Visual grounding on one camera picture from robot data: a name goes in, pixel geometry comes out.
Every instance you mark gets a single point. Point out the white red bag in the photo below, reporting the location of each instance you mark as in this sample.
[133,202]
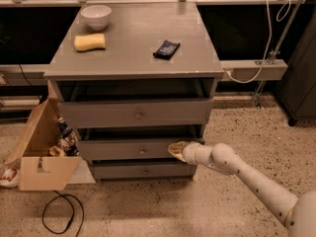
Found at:
[10,178]

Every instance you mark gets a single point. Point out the yellow sponge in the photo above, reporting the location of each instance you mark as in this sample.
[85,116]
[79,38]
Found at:
[90,42]

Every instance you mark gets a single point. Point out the metal support pole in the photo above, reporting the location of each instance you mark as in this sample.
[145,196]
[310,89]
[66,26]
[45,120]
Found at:
[269,60]

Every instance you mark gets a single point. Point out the grey wall rail beam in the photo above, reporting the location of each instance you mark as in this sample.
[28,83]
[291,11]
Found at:
[253,70]

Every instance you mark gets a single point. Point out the grey bottom drawer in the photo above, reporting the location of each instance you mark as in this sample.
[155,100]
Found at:
[163,168]

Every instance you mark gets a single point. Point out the grey wooden drawer cabinet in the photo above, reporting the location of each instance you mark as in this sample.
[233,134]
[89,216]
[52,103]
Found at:
[126,69]

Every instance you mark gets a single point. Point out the white ceramic bowl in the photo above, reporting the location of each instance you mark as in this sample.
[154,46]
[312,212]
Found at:
[96,17]

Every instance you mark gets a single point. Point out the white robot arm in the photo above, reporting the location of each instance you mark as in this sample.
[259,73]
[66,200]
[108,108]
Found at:
[296,214]

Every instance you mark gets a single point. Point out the grey drawer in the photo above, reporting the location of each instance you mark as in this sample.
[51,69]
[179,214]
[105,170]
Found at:
[126,143]
[163,168]
[135,113]

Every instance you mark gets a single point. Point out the grey top drawer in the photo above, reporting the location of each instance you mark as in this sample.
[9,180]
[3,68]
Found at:
[135,113]

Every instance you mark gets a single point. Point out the open cardboard box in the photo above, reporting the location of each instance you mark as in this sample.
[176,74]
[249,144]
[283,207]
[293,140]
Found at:
[39,171]

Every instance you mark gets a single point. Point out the dark grey side cabinet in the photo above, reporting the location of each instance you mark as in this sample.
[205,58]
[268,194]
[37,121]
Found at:
[297,90]

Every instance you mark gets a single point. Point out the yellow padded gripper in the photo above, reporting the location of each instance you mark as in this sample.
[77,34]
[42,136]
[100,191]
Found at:
[189,152]

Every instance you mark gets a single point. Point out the bottles and items in box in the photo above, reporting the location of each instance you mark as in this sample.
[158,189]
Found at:
[66,144]

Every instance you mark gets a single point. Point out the dark blue snack packet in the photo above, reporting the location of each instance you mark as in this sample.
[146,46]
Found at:
[166,50]

